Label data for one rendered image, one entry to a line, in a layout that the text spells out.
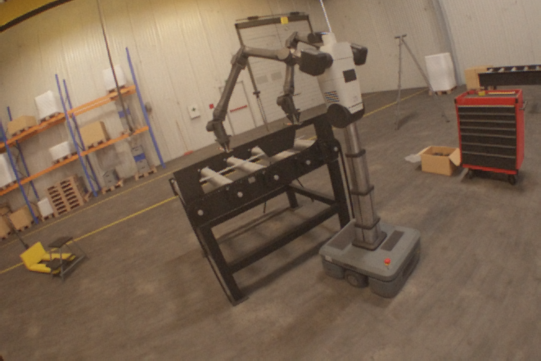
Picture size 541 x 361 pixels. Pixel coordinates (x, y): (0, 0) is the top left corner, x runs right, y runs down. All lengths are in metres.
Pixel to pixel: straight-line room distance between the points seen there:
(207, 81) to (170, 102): 1.79
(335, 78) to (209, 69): 10.08
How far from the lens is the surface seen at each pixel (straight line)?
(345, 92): 1.50
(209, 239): 1.88
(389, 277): 1.76
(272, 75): 12.35
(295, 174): 2.07
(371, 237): 1.89
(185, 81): 11.06
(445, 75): 9.48
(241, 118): 11.47
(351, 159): 1.67
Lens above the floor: 1.47
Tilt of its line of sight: 14 degrees down
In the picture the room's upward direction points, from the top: 17 degrees counter-clockwise
